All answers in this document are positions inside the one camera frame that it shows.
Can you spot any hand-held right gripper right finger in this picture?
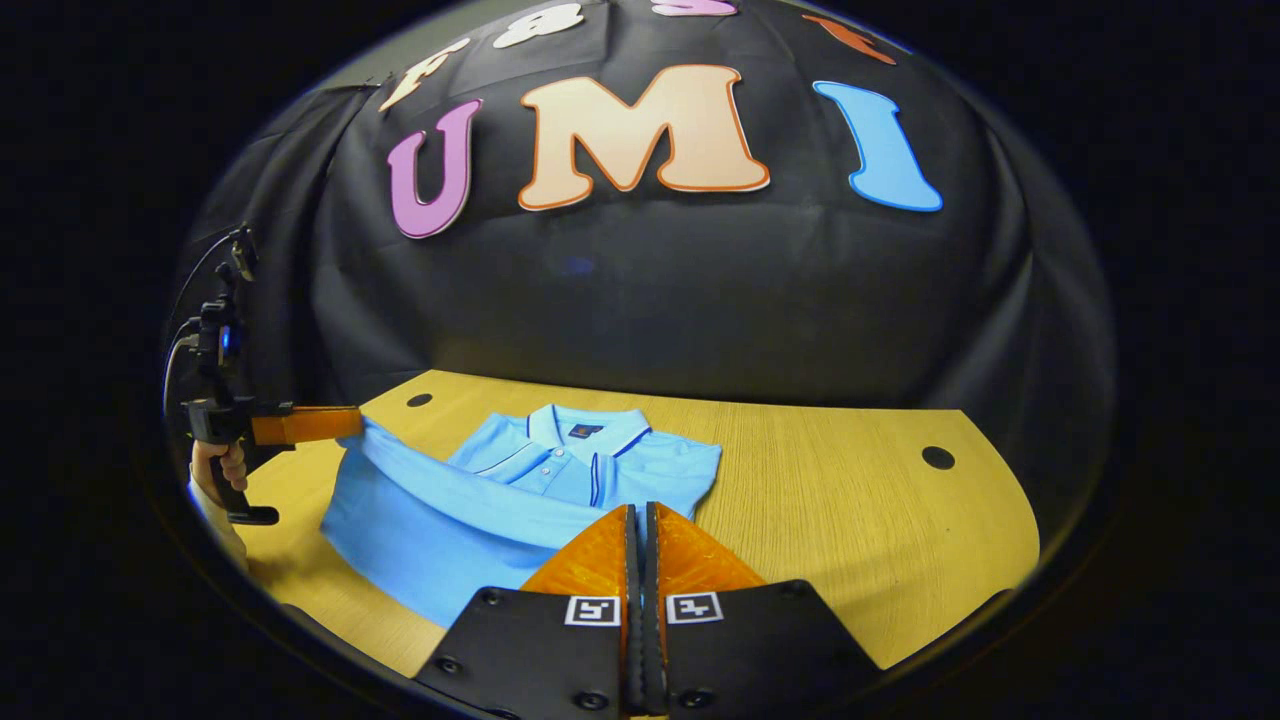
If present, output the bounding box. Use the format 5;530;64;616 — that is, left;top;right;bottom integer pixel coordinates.
640;501;885;719

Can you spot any light blue polo T-shirt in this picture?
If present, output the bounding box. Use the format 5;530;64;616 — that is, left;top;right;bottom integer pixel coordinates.
320;403;723;629

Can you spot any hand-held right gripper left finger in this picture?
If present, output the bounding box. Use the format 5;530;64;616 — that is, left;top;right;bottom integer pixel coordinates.
413;503;641;719

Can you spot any black backdrop cloth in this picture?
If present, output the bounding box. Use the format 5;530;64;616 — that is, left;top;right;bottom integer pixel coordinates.
165;0;1116;541

